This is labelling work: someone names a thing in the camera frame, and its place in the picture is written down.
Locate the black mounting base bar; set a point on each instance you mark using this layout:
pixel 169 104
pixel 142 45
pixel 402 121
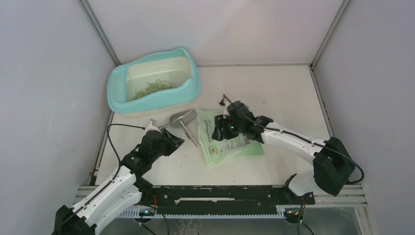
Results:
pixel 223 200

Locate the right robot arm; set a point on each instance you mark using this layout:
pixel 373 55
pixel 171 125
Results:
pixel 331 164

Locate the green cat litter bag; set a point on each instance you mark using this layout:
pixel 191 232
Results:
pixel 218 151

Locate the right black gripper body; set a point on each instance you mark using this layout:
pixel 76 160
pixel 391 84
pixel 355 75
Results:
pixel 231 129

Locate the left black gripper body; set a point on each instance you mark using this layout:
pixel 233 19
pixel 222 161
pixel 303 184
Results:
pixel 156 154

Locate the torn brown bag strip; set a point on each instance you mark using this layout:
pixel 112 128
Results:
pixel 188 134

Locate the green litter pellets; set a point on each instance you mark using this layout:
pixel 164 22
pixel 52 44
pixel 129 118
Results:
pixel 153 87

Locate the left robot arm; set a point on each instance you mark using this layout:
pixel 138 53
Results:
pixel 124 188

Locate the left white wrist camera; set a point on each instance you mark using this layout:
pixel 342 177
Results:
pixel 151 126

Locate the teal plastic litter box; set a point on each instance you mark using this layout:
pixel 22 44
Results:
pixel 175 65

